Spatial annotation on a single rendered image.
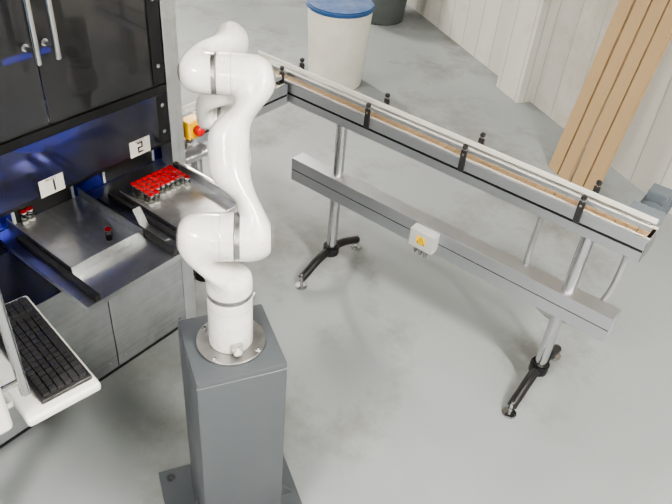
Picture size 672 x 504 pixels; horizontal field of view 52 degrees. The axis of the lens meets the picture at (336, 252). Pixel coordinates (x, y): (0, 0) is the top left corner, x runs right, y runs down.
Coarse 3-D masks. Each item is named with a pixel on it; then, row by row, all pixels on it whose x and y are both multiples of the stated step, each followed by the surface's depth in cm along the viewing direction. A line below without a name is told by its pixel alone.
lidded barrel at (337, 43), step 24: (312, 0) 489; (336, 0) 492; (360, 0) 496; (312, 24) 488; (336, 24) 478; (360, 24) 483; (312, 48) 500; (336, 48) 490; (360, 48) 497; (312, 72) 512; (336, 72) 502; (360, 72) 515
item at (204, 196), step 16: (192, 176) 248; (176, 192) 242; (192, 192) 243; (208, 192) 243; (224, 192) 240; (144, 208) 229; (160, 208) 234; (176, 208) 234; (192, 208) 235; (208, 208) 236; (224, 208) 237; (176, 224) 228
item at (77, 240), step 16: (80, 192) 234; (64, 208) 230; (80, 208) 230; (96, 208) 231; (16, 224) 221; (32, 224) 222; (48, 224) 222; (64, 224) 223; (80, 224) 224; (96, 224) 224; (112, 224) 225; (128, 224) 222; (32, 240) 212; (48, 240) 216; (64, 240) 217; (80, 240) 217; (96, 240) 218; (128, 240) 216; (64, 256) 211; (80, 256) 211; (96, 256) 208; (80, 272) 206
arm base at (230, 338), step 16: (208, 304) 179; (208, 320) 183; (224, 320) 178; (240, 320) 180; (208, 336) 191; (224, 336) 182; (240, 336) 183; (256, 336) 192; (208, 352) 186; (224, 352) 186; (240, 352) 184; (256, 352) 188
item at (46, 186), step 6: (60, 174) 216; (42, 180) 212; (48, 180) 214; (60, 180) 217; (42, 186) 213; (48, 186) 215; (60, 186) 218; (42, 192) 214; (48, 192) 216; (54, 192) 218
